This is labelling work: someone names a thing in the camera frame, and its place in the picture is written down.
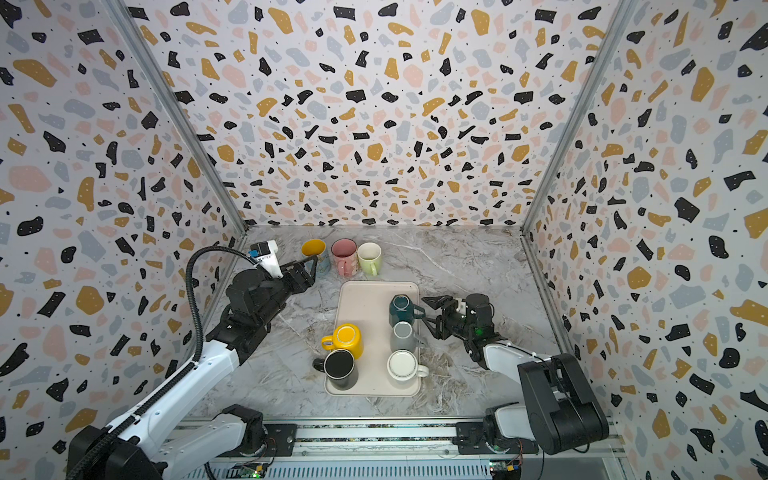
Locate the aluminium corner post right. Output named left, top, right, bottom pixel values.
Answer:
left=521, top=0, right=637, bottom=237

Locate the aluminium corner post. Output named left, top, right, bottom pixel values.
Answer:
left=521, top=0, right=637, bottom=237
left=103, top=1, right=247, bottom=237

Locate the dark green mug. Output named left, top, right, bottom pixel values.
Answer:
left=389, top=294, right=426, bottom=327

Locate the pink patterned mug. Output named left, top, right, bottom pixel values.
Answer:
left=331, top=238, right=359, bottom=278

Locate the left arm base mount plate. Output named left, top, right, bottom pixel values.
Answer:
left=216, top=423, right=298, bottom=460

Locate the black mug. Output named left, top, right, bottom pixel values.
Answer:
left=312, top=349, right=358, bottom=391

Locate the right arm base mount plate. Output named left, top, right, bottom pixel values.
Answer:
left=452, top=419, right=540, bottom=456

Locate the beige rectangular tray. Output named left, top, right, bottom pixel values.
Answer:
left=325, top=281, right=421, bottom=397

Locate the aluminium corner post left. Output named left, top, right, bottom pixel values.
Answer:
left=103, top=1, right=247, bottom=237

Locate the white mug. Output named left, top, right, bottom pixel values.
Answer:
left=387, top=350, right=430, bottom=386

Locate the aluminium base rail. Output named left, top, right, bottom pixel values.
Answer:
left=169, top=417, right=634, bottom=479

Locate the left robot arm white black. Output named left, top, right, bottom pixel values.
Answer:
left=66, top=253, right=319, bottom=479

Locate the light green mug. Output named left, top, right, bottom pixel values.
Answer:
left=357, top=242, right=382, bottom=276

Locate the grey mug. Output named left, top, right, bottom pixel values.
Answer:
left=390, top=321, right=419, bottom=353

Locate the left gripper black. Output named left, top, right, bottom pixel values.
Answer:
left=256, top=254, right=315, bottom=328

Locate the blue butterfly mug yellow inside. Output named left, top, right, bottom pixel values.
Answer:
left=301, top=239, right=331, bottom=277

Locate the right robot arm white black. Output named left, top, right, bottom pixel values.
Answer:
left=421, top=293, right=609, bottom=455

